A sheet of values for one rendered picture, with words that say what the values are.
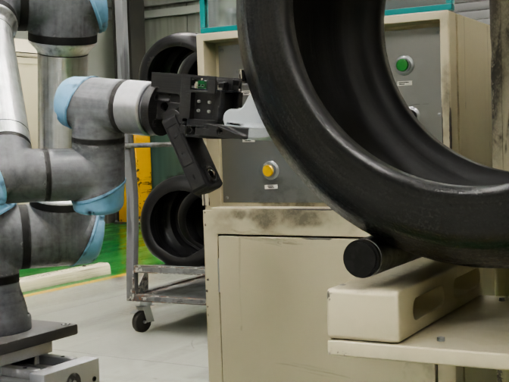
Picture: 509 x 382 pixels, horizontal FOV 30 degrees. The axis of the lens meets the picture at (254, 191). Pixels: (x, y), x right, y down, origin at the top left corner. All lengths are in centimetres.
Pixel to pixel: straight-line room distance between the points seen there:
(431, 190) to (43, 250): 88
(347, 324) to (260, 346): 91
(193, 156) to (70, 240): 50
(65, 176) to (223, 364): 83
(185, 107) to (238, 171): 80
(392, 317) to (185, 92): 40
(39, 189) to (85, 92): 15
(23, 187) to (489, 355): 66
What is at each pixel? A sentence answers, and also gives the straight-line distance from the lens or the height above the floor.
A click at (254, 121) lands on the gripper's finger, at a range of 121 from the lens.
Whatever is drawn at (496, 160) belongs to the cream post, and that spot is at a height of 100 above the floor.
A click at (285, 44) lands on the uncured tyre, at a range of 107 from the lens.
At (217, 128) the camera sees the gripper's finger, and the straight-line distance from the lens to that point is 121.
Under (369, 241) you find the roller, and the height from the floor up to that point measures 92.
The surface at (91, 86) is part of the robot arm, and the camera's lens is 134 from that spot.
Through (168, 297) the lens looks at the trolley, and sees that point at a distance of 516.
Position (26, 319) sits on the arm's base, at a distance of 173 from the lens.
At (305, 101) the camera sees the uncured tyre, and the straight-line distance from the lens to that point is 106.
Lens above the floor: 104
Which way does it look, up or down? 3 degrees down
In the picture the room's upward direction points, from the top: 2 degrees counter-clockwise
